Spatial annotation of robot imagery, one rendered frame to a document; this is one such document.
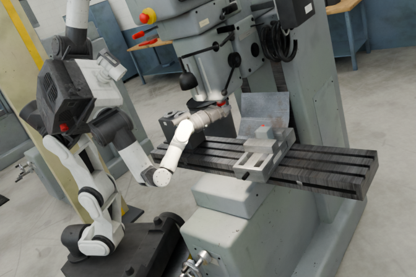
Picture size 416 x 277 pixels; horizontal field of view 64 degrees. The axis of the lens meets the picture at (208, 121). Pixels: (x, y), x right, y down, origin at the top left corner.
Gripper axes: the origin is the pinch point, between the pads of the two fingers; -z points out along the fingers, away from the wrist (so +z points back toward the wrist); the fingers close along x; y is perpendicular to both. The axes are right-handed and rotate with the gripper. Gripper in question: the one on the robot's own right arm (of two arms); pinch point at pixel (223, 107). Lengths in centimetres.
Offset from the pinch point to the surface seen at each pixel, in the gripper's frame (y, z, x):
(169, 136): 18.1, 17.1, 42.1
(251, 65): -15.2, -18.5, -6.3
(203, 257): 53, 43, -17
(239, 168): 18.9, 13.9, -22.9
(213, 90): -13.7, 6.6, -9.1
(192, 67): -26.5, 11.0, -5.7
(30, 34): -60, 52, 164
